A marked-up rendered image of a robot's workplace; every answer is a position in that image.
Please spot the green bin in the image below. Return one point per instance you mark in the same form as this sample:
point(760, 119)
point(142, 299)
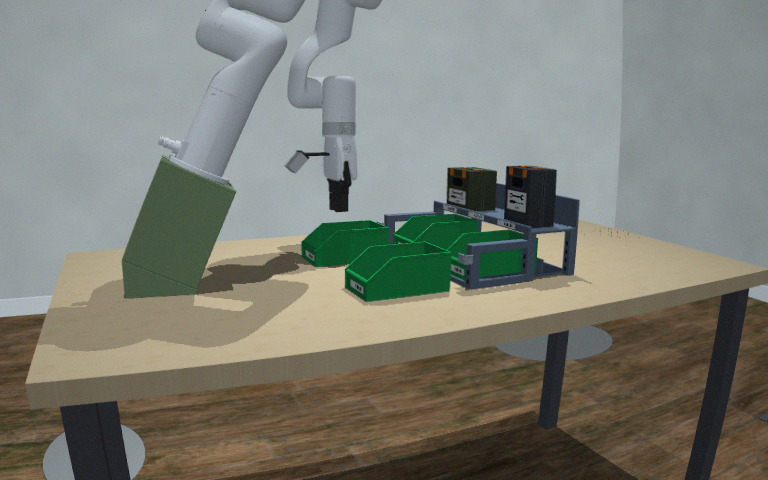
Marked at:
point(493, 263)
point(400, 270)
point(438, 230)
point(342, 247)

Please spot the black tool case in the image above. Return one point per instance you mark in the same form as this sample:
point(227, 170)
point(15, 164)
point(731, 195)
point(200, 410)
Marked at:
point(530, 195)

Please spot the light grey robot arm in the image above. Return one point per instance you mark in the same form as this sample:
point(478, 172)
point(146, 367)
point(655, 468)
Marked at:
point(255, 46)

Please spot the olive green tool case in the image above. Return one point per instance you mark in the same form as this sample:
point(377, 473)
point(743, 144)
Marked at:
point(472, 189)

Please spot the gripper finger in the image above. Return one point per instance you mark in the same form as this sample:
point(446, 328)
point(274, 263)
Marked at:
point(331, 195)
point(342, 191)

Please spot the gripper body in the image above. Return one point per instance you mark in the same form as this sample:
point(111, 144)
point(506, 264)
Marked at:
point(341, 148)

